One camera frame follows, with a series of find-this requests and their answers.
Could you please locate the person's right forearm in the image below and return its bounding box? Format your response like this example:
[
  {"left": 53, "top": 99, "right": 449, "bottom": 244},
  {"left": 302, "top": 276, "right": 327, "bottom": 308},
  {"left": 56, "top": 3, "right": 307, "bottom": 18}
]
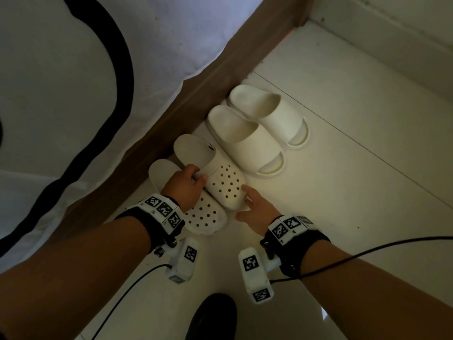
[{"left": 300, "top": 241, "right": 453, "bottom": 340}]

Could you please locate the white wrist camera with marker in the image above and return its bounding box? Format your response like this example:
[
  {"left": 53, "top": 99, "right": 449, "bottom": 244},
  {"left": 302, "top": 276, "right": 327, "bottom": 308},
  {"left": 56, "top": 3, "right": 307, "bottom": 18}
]
[
  {"left": 155, "top": 237, "right": 200, "bottom": 284},
  {"left": 237, "top": 247, "right": 281, "bottom": 305}
]

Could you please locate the person's left forearm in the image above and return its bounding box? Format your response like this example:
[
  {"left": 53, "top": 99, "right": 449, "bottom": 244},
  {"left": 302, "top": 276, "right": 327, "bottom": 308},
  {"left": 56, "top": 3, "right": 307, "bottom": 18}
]
[{"left": 0, "top": 216, "right": 156, "bottom": 340}]

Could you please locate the white perforated clog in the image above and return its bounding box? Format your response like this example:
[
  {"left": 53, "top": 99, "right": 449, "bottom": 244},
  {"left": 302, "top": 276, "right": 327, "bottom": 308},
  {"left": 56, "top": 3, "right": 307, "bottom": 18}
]
[
  {"left": 148, "top": 159, "right": 228, "bottom": 237},
  {"left": 173, "top": 134, "right": 250, "bottom": 211}
]

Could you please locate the cream foam slide sandal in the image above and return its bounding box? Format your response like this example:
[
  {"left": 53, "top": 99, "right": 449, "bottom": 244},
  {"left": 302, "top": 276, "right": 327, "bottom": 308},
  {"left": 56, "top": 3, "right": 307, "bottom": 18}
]
[
  {"left": 207, "top": 104, "right": 286, "bottom": 179},
  {"left": 226, "top": 84, "right": 310, "bottom": 150}
]

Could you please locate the person's black shoe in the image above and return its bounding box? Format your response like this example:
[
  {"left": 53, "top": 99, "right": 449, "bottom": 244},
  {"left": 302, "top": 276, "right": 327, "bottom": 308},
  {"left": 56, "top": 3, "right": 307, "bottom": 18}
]
[{"left": 184, "top": 293, "right": 238, "bottom": 340}]

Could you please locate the brown wooden bed frame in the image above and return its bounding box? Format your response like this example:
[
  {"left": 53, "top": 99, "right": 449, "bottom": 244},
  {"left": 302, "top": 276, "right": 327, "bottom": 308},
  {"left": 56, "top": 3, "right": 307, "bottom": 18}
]
[{"left": 45, "top": 0, "right": 316, "bottom": 246}]

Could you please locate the white bedsheet with black line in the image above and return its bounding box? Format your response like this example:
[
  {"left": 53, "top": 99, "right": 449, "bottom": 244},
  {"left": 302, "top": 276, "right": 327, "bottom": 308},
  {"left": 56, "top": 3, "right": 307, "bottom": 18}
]
[{"left": 0, "top": 0, "right": 267, "bottom": 274}]

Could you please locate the black wrist strap with markers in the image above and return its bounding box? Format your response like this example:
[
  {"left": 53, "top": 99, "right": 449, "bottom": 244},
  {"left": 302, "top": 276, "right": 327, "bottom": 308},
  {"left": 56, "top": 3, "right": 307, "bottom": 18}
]
[
  {"left": 260, "top": 215, "right": 332, "bottom": 280},
  {"left": 115, "top": 193, "right": 187, "bottom": 252}
]

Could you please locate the person's right hand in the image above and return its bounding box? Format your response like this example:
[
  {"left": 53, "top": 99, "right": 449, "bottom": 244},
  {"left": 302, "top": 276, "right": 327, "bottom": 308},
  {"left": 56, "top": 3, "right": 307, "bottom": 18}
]
[{"left": 235, "top": 185, "right": 284, "bottom": 238}]

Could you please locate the black cable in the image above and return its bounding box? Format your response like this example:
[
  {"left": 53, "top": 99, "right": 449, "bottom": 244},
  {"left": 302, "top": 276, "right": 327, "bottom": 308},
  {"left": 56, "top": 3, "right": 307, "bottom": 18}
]
[{"left": 91, "top": 263, "right": 174, "bottom": 340}]

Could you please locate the person's left hand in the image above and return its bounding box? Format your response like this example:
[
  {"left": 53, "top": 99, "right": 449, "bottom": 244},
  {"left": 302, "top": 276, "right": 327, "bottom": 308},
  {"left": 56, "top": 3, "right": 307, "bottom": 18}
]
[{"left": 161, "top": 164, "right": 209, "bottom": 213}]

